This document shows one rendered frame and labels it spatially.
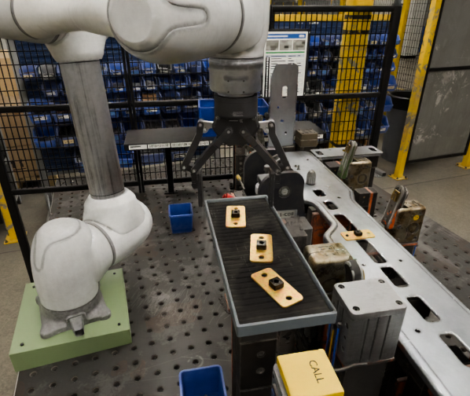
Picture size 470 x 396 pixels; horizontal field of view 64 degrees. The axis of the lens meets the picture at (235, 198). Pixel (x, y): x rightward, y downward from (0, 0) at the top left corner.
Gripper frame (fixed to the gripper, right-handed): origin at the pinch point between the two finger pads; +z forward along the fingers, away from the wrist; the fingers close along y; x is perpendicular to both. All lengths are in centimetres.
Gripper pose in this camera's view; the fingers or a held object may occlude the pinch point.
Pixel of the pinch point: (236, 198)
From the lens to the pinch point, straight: 73.0
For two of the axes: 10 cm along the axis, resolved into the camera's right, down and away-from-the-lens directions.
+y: 10.0, 0.0, 0.0
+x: 0.0, -4.5, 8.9
